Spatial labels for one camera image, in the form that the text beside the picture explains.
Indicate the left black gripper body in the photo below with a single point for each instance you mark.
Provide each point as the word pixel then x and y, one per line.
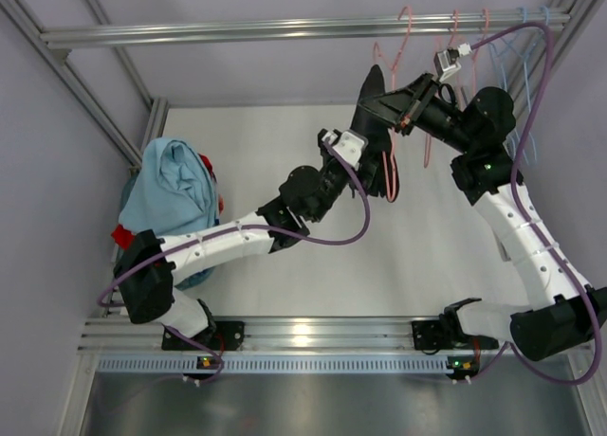
pixel 372 139

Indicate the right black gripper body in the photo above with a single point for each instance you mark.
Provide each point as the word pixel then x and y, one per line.
pixel 416 104

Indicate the black trousers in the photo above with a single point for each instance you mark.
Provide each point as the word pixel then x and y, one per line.
pixel 377 172

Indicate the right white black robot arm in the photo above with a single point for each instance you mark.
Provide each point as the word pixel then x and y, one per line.
pixel 562 310

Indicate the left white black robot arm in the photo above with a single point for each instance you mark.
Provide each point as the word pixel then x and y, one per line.
pixel 151 267

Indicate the light blue hanger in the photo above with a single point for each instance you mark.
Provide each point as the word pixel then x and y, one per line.
pixel 536 71
pixel 510 58

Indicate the light blue garment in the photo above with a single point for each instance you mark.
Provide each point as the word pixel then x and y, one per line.
pixel 175 191

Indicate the red garment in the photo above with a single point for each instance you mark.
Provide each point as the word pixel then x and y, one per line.
pixel 123 237

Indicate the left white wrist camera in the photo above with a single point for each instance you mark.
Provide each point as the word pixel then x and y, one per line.
pixel 348 145

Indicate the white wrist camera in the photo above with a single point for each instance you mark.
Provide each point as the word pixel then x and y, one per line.
pixel 447 61
pixel 348 145

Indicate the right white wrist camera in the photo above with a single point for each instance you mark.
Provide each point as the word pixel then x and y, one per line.
pixel 447 61

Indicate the aluminium hanging rail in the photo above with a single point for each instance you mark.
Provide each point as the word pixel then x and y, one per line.
pixel 298 29

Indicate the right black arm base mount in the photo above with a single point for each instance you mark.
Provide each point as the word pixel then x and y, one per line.
pixel 436 335

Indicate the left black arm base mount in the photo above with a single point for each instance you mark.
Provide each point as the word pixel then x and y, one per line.
pixel 227 335

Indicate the grey slotted cable duct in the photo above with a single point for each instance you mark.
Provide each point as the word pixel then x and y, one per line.
pixel 252 364

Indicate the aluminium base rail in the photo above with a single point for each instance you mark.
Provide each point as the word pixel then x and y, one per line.
pixel 266 335

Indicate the aluminium left frame profile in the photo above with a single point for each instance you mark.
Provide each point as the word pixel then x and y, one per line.
pixel 31 28

